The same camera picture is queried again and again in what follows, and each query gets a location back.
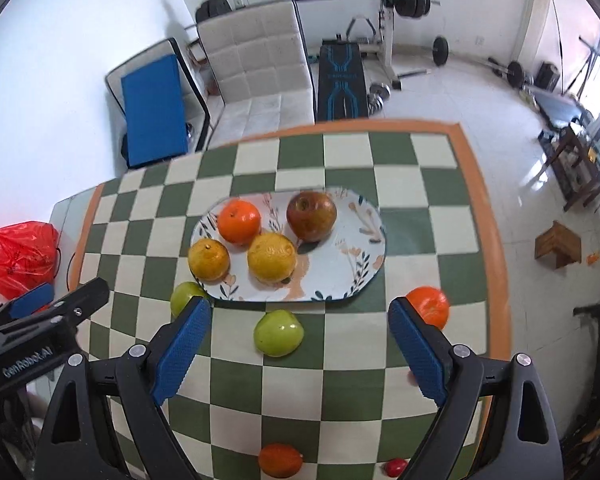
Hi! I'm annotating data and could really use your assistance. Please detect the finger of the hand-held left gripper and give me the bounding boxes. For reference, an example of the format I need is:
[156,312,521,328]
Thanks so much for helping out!
[0,277,111,343]
[0,282,56,333]

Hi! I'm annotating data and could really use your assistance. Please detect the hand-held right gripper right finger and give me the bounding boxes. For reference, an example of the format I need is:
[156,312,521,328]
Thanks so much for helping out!
[387,296,566,480]

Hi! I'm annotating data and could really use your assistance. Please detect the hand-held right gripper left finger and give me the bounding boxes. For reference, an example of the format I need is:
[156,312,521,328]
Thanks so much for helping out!
[32,296,213,480]

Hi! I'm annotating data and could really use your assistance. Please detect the green apple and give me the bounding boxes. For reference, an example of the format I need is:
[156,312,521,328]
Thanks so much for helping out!
[253,309,305,358]
[170,281,211,318]

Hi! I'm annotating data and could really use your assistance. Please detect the floral oval plate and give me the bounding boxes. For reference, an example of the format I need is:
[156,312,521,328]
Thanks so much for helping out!
[190,187,388,303]

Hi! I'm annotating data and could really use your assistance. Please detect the red plastic bag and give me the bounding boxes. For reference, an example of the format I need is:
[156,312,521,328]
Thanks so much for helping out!
[0,221,61,302]

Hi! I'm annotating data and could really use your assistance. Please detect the bright orange mandarin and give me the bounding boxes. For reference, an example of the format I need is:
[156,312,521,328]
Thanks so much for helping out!
[258,443,303,479]
[216,199,262,246]
[405,286,451,332]

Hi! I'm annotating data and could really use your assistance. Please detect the green checkered tablecloth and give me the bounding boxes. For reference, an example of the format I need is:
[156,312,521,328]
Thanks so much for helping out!
[50,119,513,480]

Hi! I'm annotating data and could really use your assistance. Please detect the large yellow orange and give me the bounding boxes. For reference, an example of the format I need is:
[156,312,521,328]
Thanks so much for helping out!
[247,232,299,283]

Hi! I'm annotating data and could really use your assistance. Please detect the red apple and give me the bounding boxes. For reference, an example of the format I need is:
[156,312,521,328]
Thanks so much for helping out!
[286,190,338,242]

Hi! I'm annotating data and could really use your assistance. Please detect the wooden stool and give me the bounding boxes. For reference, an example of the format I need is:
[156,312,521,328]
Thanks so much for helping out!
[534,220,584,267]

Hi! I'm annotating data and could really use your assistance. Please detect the blue folding mattress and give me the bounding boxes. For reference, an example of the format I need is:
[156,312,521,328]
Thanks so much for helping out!
[105,37,212,171]

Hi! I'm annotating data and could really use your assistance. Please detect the wooden shelf rack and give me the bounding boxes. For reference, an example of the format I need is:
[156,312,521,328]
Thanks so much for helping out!
[539,121,600,214]

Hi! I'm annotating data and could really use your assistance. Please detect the chrome dumbbell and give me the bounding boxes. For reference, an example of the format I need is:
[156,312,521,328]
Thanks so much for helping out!
[366,81,394,117]

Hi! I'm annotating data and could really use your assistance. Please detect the black blue weight bench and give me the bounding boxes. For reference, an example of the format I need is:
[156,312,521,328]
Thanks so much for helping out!
[315,39,372,123]

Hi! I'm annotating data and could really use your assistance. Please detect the short barbell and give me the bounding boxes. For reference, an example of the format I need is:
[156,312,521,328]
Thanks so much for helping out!
[487,57,536,88]

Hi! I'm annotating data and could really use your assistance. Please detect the white quilted sofa chair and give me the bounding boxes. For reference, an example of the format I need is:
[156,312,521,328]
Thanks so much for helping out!
[196,0,317,150]

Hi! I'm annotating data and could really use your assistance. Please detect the barbell with single plate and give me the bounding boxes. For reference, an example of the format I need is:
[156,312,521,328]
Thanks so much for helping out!
[396,36,483,80]

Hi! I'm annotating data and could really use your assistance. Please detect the black speaker box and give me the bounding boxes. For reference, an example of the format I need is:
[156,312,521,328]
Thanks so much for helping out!
[536,61,561,93]

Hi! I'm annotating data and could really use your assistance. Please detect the white squat rack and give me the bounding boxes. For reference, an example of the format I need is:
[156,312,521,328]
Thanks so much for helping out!
[376,0,400,88]

